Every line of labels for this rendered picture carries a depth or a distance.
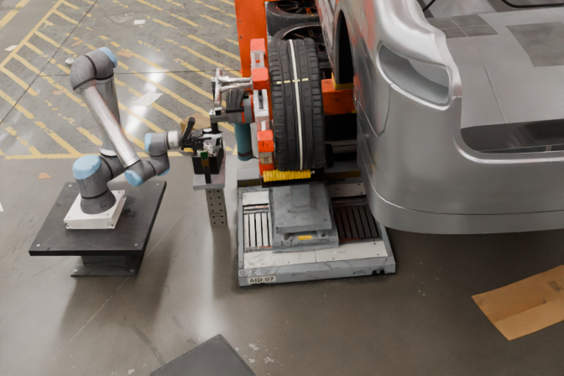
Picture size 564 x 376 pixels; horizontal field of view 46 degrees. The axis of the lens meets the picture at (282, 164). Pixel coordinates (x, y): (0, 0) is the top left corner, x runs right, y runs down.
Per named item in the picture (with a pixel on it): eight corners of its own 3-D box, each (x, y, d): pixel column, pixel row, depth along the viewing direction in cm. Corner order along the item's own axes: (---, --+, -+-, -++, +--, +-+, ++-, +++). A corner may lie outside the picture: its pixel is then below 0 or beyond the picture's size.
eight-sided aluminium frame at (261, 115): (274, 182, 328) (266, 85, 298) (261, 183, 328) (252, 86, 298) (269, 125, 373) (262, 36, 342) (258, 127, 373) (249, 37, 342)
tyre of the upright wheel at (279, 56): (310, 83, 380) (322, 188, 352) (269, 86, 379) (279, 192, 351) (312, 10, 320) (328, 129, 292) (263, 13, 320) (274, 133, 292)
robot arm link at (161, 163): (145, 174, 331) (141, 154, 324) (162, 164, 338) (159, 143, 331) (158, 180, 326) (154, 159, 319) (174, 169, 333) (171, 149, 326)
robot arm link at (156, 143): (147, 146, 330) (143, 129, 324) (172, 144, 330) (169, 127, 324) (145, 156, 322) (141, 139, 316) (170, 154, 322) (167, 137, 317)
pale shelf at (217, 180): (225, 187, 354) (224, 183, 352) (193, 190, 354) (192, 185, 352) (226, 144, 389) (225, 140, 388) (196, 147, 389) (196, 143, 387)
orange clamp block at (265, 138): (274, 141, 315) (274, 152, 308) (257, 143, 315) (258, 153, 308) (273, 128, 311) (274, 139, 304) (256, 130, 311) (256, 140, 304)
